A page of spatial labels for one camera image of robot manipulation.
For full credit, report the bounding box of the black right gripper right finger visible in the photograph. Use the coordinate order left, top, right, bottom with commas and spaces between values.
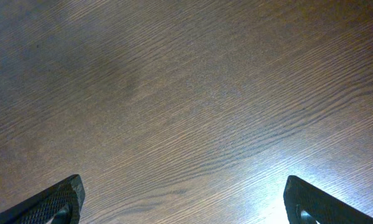
283, 175, 373, 224

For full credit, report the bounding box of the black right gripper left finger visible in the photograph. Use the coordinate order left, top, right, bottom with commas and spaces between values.
0, 174, 85, 224

